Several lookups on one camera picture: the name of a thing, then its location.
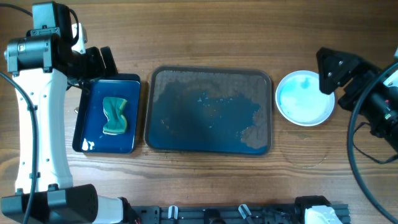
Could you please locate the white plate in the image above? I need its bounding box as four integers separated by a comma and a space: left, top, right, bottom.
275, 70, 335, 127

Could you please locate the green yellow sponge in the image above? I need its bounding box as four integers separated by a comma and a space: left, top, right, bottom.
103, 96, 128, 135

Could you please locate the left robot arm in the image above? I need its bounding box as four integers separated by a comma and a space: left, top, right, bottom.
1, 1, 140, 223

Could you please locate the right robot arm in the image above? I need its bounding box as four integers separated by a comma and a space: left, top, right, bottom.
316, 47, 397, 223

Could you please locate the black water tray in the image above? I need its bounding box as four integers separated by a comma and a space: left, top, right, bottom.
72, 73, 141, 154

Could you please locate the dark brown serving tray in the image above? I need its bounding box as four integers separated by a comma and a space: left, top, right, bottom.
144, 65, 273, 156

